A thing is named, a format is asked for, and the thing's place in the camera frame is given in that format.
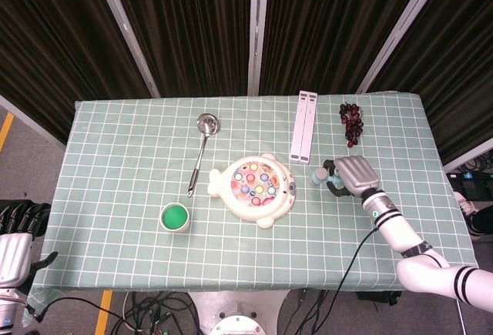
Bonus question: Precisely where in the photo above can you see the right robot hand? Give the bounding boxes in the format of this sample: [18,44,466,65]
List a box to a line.
[322,156,382,199]

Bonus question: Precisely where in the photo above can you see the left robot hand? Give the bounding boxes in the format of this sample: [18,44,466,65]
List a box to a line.
[0,198,59,286]

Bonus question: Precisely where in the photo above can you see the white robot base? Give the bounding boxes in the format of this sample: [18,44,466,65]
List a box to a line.
[187,291,290,335]

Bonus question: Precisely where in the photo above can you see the fish-shaped toy game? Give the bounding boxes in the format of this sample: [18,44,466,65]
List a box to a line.
[207,152,297,230]

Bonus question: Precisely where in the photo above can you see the bunch of dark red grapes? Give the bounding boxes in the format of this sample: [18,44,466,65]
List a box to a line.
[338,102,364,149]

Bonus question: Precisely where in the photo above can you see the white rectangular bar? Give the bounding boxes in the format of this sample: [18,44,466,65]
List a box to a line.
[289,90,319,165]

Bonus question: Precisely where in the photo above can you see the green checked tablecloth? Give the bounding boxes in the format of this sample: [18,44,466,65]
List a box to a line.
[22,89,481,324]

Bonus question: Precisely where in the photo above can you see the black and white sneaker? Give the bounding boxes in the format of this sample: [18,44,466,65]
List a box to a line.
[452,190,493,242]

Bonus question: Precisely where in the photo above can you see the dark curtain screen panel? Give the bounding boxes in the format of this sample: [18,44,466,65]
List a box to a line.
[106,0,253,99]
[258,0,431,96]
[0,0,151,146]
[367,0,493,166]

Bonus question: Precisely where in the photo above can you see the steel ladle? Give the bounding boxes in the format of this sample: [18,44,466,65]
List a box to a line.
[187,112,221,199]

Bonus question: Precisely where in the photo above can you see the white cup with green inside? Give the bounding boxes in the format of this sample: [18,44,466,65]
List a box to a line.
[159,202,191,233]

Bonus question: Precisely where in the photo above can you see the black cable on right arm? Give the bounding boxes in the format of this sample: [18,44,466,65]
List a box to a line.
[307,227,381,335]

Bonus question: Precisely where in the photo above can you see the black electronics box with cables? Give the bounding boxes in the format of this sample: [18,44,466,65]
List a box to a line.
[446,157,493,202]

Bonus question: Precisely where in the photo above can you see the black cable bundle on floor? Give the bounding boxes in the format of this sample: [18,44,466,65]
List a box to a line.
[29,291,371,335]

